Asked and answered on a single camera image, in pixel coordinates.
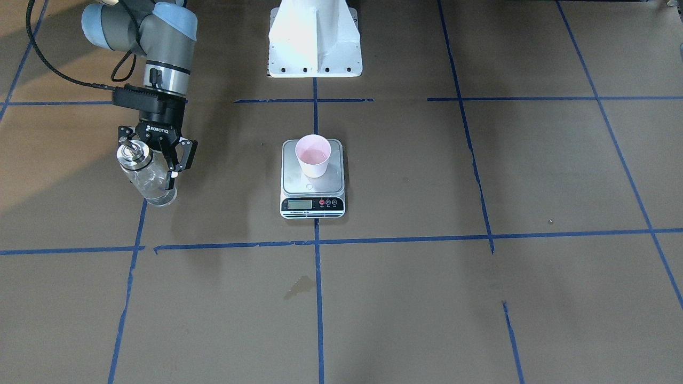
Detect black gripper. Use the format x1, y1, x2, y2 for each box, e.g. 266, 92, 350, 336
118, 99, 198, 173

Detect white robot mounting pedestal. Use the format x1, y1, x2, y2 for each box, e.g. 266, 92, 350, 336
267, 1, 363, 78

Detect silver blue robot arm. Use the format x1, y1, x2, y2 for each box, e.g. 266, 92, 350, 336
81, 1, 198, 173

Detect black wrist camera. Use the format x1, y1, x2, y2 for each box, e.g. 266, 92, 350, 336
112, 84, 186, 113

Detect clear glass sauce bottle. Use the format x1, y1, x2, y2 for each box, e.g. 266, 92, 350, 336
116, 137, 177, 207

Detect silver digital kitchen scale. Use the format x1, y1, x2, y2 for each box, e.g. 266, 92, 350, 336
280, 139, 346, 219

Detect pink plastic cup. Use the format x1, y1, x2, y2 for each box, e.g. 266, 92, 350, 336
295, 134, 332, 178

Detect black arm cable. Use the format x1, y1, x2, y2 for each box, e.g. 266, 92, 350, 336
25, 0, 140, 89

